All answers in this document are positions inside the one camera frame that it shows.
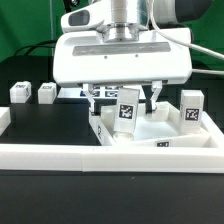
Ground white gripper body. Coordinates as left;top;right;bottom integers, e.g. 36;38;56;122
53;8;192;87

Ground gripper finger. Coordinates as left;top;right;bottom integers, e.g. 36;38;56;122
82;84;100;115
146;81;162;113

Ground white square tabletop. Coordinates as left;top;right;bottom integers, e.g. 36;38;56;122
89;101;214;148

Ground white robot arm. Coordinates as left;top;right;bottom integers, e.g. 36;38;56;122
53;0;212;109

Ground white marker sheet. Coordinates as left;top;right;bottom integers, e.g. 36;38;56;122
57;85;146;100

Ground white U-shaped fence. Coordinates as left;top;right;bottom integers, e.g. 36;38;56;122
0;113;224;173

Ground black cables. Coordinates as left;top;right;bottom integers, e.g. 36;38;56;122
13;39;58;57

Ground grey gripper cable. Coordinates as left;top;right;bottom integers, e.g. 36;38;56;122
146;0;224;76

